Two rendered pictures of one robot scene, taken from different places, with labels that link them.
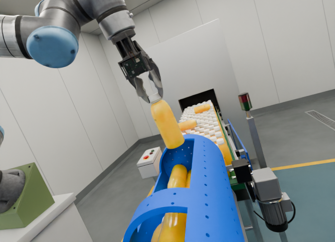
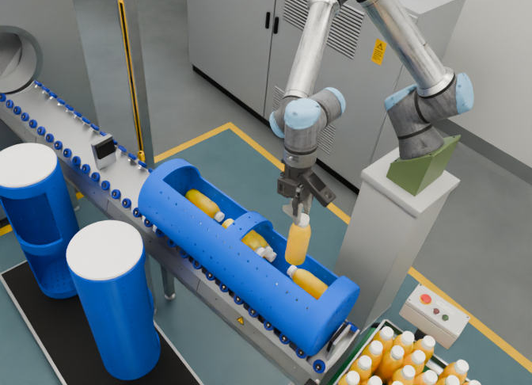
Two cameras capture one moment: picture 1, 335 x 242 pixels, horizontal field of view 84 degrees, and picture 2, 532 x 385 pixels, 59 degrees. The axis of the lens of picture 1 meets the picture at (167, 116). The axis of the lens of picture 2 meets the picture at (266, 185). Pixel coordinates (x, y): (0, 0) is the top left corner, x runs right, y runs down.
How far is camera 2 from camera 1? 161 cm
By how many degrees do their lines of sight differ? 98
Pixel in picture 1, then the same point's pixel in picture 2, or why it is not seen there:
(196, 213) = (220, 231)
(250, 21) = not seen: outside the picture
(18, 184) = (409, 154)
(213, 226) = (210, 236)
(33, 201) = (403, 174)
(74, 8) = not seen: hidden behind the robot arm
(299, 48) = not seen: outside the picture
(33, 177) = (419, 162)
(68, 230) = (393, 219)
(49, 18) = (281, 111)
